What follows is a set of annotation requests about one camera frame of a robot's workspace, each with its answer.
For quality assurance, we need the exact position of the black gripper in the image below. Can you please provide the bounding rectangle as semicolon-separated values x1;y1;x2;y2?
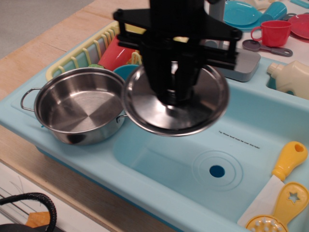
113;9;242;101

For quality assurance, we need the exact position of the steel pot lid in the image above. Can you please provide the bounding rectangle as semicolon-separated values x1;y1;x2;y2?
122;66;229;136

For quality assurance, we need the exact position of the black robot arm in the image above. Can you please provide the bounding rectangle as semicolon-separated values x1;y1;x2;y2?
113;0;242;104

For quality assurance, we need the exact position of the blue cup in rack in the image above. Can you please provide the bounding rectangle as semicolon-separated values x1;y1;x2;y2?
113;64;139;80

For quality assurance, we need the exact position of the red cup in rack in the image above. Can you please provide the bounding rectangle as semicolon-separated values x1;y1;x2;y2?
98;36;136;71

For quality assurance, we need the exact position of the grey toy faucet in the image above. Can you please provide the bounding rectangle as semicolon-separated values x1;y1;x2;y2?
208;0;261;82

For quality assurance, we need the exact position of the grey measuring spoon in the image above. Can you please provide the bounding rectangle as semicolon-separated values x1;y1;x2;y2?
242;40;293;57

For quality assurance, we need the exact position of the green item in rack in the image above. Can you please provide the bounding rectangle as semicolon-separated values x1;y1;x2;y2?
88;64;104;69

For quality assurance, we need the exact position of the blue toy plate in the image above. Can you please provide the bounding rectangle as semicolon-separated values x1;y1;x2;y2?
224;0;262;30

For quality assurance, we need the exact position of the yellow dish rack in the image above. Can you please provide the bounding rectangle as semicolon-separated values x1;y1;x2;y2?
45;21;119;81

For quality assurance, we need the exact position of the red toy mug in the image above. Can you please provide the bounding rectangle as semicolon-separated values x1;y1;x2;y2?
251;20;292;47

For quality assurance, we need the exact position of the blue toy cup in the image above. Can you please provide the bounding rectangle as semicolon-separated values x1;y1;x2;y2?
259;1;287;23

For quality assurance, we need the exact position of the cream soap bottle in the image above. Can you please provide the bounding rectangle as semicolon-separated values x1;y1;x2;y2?
267;60;309;100

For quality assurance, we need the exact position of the light blue toy sink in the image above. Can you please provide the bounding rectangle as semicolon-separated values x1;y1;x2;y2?
0;58;309;232

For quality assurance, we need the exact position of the red toy plate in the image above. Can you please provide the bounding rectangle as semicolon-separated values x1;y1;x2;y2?
288;14;309;39

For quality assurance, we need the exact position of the orange tape piece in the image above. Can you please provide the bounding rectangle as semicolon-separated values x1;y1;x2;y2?
25;212;50;228

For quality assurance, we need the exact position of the steel pot with handles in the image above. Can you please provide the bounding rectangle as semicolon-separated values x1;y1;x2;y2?
20;67;125;145

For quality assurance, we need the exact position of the yellow handled toy knife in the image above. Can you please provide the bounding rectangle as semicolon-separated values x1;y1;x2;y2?
237;141;308;227

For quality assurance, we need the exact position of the black braided cable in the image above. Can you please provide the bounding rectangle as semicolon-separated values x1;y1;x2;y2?
0;192;57;232

